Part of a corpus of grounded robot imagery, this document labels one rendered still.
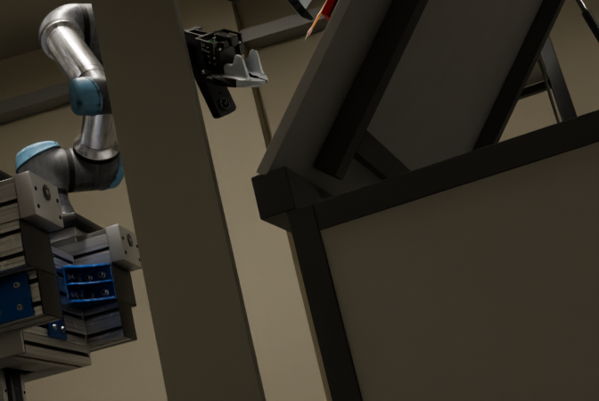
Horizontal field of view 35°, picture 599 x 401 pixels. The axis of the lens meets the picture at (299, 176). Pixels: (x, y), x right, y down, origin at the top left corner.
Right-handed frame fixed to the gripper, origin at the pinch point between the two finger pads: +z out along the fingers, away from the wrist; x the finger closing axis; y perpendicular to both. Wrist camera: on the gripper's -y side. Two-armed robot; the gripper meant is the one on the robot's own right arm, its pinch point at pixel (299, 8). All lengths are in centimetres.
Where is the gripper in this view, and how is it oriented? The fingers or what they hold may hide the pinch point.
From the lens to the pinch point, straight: 177.9
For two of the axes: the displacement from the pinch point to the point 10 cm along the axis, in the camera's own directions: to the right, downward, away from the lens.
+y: 7.7, -6.4, -0.6
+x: 3.0, 2.7, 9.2
